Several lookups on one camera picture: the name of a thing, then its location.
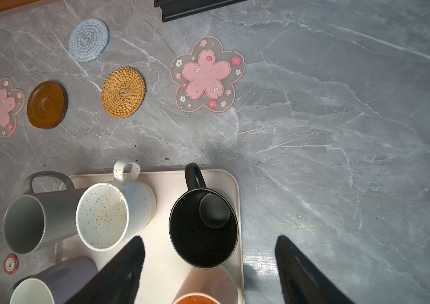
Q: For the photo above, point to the white speckled mug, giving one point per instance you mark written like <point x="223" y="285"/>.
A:
<point x="110" y="212"/>

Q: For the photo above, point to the black mug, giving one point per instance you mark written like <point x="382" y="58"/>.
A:
<point x="203" y="226"/>

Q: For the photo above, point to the black chessboard box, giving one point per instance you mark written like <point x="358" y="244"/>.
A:
<point x="175" y="9"/>

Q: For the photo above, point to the orange mug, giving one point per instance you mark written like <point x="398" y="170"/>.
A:
<point x="208" y="286"/>

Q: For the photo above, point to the white mug purple handle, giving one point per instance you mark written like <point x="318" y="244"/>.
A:
<point x="57" y="284"/>

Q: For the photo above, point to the brown wooden round coaster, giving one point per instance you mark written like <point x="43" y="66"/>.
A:
<point x="47" y="105"/>

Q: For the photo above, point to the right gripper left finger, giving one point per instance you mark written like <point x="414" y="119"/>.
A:
<point x="119" y="280"/>

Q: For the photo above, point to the pink flower coaster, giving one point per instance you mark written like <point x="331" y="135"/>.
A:
<point x="12" y="101"/>
<point x="206" y="76"/>

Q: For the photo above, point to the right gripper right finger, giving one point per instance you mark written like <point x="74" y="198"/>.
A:
<point x="301" y="280"/>

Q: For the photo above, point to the grey woven round coaster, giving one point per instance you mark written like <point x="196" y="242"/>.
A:
<point x="88" y="40"/>

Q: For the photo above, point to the grey mug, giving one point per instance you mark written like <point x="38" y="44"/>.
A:
<point x="37" y="220"/>

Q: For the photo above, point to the cream serving tray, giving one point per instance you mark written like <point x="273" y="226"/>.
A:
<point x="164" y="271"/>

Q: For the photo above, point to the rattan woven round coaster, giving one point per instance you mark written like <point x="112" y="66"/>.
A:
<point x="123" y="92"/>

